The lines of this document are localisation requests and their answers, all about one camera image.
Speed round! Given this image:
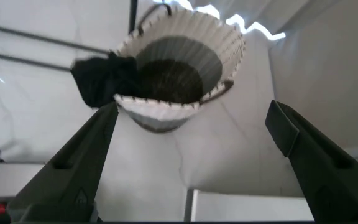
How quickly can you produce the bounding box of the black garment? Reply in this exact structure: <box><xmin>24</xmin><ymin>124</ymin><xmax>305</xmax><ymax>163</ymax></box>
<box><xmin>70</xmin><ymin>51</ymin><xmax>142</xmax><ymax>109</ymax></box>

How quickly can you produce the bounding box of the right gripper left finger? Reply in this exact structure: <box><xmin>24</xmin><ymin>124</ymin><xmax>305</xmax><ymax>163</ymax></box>
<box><xmin>7</xmin><ymin>101</ymin><xmax>120</xmax><ymax>223</ymax></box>

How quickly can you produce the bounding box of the white laundry basket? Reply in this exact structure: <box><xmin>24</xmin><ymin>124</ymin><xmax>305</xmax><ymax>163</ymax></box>
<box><xmin>113</xmin><ymin>2</ymin><xmax>247</xmax><ymax>134</ymax></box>

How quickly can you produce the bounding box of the white curtain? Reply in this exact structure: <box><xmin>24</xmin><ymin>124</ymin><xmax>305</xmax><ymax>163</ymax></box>
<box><xmin>166</xmin><ymin>0</ymin><xmax>312</xmax><ymax>35</ymax></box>

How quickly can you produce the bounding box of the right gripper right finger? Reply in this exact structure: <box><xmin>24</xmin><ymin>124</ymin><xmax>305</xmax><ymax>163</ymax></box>
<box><xmin>264</xmin><ymin>99</ymin><xmax>358</xmax><ymax>223</ymax></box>

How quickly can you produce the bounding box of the black clothes rack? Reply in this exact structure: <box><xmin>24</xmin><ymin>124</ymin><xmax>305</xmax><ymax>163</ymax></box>
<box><xmin>0</xmin><ymin>0</ymin><xmax>139</xmax><ymax>73</ymax></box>

